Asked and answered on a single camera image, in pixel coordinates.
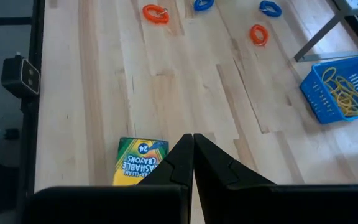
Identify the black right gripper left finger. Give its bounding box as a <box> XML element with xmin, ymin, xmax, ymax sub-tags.
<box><xmin>137</xmin><ymin>133</ymin><xmax>195</xmax><ymax>224</ymax></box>

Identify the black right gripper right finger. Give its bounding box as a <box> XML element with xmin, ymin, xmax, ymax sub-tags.
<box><xmin>194</xmin><ymin>133</ymin><xmax>276</xmax><ymax>224</ymax></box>

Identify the yellow green crayon box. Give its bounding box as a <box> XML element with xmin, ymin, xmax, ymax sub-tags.
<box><xmin>112</xmin><ymin>136</ymin><xmax>170</xmax><ymax>187</ymax></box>

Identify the orange coil wrist keychain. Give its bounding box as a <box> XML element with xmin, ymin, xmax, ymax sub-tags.
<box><xmin>142</xmin><ymin>4</ymin><xmax>170</xmax><ymax>25</ymax></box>
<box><xmin>249</xmin><ymin>24</ymin><xmax>270</xmax><ymax>47</ymax></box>

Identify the blue plastic basket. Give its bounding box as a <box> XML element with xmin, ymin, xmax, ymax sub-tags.
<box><xmin>300</xmin><ymin>54</ymin><xmax>358</xmax><ymax>125</ymax></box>

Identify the grey perforated metal shelf riser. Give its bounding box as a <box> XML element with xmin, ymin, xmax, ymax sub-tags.
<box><xmin>293</xmin><ymin>0</ymin><xmax>358</xmax><ymax>63</ymax></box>

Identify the blue coil wrist keychain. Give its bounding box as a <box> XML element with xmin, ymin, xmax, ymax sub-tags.
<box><xmin>193</xmin><ymin>0</ymin><xmax>216</xmax><ymax>12</ymax></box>
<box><xmin>259</xmin><ymin>0</ymin><xmax>283</xmax><ymax>18</ymax></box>

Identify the black table-level camera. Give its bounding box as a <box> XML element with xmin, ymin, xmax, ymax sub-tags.
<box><xmin>1</xmin><ymin>52</ymin><xmax>40</xmax><ymax>99</ymax></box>

